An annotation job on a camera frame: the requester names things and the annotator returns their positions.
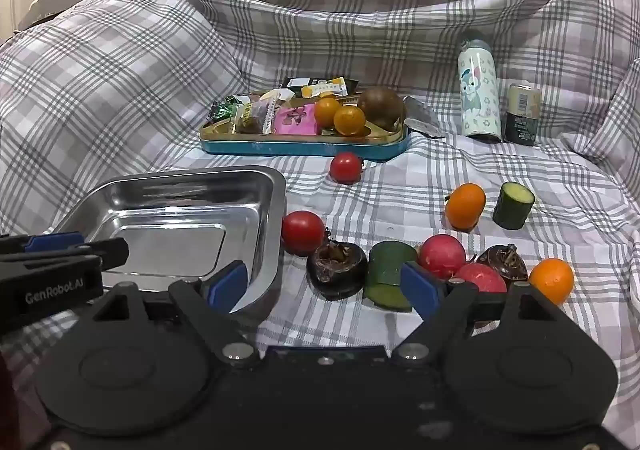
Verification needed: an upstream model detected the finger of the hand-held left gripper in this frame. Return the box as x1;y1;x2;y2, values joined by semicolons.
0;237;130;277
0;231;86;256

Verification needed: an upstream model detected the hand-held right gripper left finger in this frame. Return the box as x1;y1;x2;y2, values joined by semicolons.
87;261;262;364

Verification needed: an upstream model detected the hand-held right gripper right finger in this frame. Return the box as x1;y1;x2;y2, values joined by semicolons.
392;261;565;363

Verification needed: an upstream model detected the red radish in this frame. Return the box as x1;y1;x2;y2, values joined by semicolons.
454;262;508;294
418;233;468;280

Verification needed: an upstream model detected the green cucumber piece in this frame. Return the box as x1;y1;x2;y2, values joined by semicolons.
363;240;420;313
492;181;536;231

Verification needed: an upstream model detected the stainless steel tray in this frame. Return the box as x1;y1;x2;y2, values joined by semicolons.
50;165;287;316

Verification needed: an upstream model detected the red cherry tomato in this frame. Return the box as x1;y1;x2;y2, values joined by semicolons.
329;152;365;185
281;210;327;257

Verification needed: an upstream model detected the small orange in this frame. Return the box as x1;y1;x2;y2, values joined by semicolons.
445;182;487;232
528;257;576;306

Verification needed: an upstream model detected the blue and gold tin tray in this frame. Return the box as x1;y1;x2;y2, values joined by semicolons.
198;95;408;162

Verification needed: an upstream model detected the silver foil packet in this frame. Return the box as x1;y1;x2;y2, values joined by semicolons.
402;96;446;138

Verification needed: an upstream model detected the plaid blanket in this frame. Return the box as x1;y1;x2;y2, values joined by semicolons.
0;0;640;401

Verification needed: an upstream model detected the green foil candy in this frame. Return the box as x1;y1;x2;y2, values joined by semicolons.
207;95;238;123

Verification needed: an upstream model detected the pink snack packet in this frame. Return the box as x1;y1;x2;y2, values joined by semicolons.
272;102;318;136

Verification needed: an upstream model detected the yellow cherry tomato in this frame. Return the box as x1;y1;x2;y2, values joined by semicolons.
313;97;343;127
333;105;367;137

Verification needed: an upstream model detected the brown kiwi fruit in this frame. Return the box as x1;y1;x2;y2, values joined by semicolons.
358;86;406;131

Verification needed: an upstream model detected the white wrapped pastry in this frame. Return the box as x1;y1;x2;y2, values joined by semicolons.
260;87;296;103

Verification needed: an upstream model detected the dark green drink can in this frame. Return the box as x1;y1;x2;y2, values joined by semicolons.
504;83;542;147

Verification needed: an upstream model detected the cartoon print thermos bottle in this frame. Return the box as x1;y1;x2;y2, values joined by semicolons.
457;29;502;143

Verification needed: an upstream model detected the black snack packet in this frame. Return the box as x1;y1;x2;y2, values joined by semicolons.
282;76;326;91

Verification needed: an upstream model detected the yellow snack packet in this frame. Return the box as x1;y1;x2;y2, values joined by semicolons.
300;77;348;98

